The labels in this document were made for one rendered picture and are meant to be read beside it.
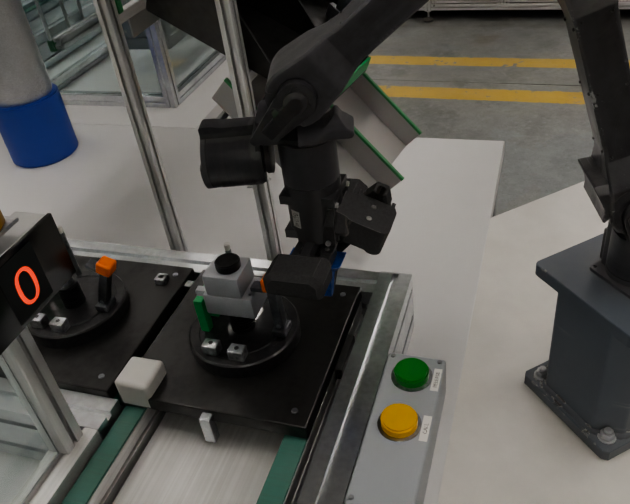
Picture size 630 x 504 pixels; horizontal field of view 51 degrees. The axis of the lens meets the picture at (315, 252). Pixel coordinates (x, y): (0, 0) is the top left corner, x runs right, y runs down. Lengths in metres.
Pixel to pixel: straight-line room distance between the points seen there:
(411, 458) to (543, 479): 0.18
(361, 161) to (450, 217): 0.25
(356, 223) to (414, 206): 0.60
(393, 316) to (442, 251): 0.29
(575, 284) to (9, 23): 1.24
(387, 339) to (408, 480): 0.20
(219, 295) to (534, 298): 0.50
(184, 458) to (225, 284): 0.21
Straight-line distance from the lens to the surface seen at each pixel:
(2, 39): 1.58
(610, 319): 0.74
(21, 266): 0.64
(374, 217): 0.67
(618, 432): 0.87
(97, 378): 0.87
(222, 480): 0.79
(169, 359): 0.86
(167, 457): 0.83
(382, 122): 1.17
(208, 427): 0.79
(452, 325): 1.00
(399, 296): 0.89
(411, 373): 0.78
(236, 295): 0.77
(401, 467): 0.72
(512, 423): 0.88
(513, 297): 1.05
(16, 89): 1.61
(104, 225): 1.37
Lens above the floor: 1.55
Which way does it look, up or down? 37 degrees down
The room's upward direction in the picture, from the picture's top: 8 degrees counter-clockwise
